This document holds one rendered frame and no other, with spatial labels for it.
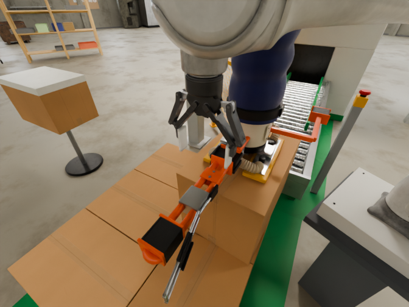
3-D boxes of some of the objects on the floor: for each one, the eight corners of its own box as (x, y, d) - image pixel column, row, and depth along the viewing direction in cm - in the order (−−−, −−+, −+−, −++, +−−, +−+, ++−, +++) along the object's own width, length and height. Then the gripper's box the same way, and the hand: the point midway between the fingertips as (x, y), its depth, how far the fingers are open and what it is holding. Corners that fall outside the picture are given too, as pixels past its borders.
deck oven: (162, 25, 1527) (157, -14, 1387) (170, 26, 1442) (167, -14, 1302) (140, 26, 1444) (133, -14, 1303) (148, 28, 1359) (142, -15, 1219)
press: (138, 26, 1435) (129, -20, 1277) (144, 27, 1363) (136, -22, 1205) (120, 27, 1372) (109, -22, 1214) (125, 29, 1300) (114, -23, 1142)
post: (310, 187, 203) (356, 94, 141) (318, 189, 201) (368, 95, 139) (310, 191, 199) (357, 97, 137) (317, 194, 196) (369, 98, 134)
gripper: (272, 77, 36) (254, 164, 49) (167, 59, 46) (175, 136, 59) (260, 89, 31) (243, 183, 44) (143, 67, 41) (159, 149, 54)
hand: (204, 153), depth 51 cm, fingers open, 13 cm apart
